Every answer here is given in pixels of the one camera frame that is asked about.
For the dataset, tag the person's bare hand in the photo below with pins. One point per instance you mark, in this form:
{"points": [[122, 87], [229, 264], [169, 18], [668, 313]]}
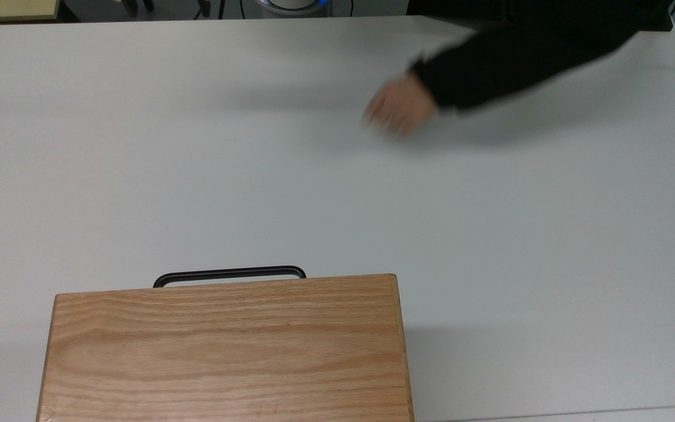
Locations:
{"points": [[399, 105]]}

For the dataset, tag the forearm in black sleeve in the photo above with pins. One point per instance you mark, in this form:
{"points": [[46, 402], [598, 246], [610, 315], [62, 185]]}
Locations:
{"points": [[507, 64]]}

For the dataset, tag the oak wooden drawer cabinet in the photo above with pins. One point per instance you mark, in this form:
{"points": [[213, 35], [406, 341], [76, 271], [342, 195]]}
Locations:
{"points": [[226, 351]]}

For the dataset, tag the pale yellow board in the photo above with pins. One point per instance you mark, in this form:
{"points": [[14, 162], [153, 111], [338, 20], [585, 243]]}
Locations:
{"points": [[9, 9]]}

